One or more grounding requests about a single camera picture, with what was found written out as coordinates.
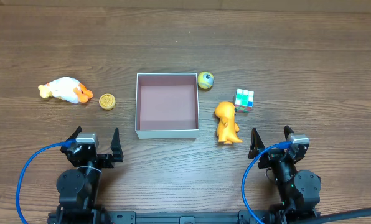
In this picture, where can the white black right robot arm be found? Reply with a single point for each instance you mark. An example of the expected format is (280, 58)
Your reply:
(298, 189)

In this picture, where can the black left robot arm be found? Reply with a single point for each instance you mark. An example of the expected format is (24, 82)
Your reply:
(78, 187)

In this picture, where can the white cardboard box pink inside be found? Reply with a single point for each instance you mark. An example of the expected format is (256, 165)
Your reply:
(167, 105)

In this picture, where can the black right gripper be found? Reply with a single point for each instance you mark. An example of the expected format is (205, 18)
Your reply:
(273, 157)

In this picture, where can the colourful puzzle cube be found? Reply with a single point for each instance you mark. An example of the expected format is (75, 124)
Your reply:
(243, 100)

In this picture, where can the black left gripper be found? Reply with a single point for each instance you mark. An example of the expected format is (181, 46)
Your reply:
(96, 157)

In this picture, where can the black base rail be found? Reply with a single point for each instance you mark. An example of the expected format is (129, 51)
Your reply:
(132, 217)

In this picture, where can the yellow blue toy ball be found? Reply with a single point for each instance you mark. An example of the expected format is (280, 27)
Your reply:
(205, 80)

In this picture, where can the yellow round wheel toy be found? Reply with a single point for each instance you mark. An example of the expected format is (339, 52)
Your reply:
(107, 101)

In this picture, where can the white orange plush duck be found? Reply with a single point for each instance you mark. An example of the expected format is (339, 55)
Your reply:
(66, 88)

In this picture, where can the orange dinosaur toy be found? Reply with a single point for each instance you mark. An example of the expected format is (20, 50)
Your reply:
(227, 127)

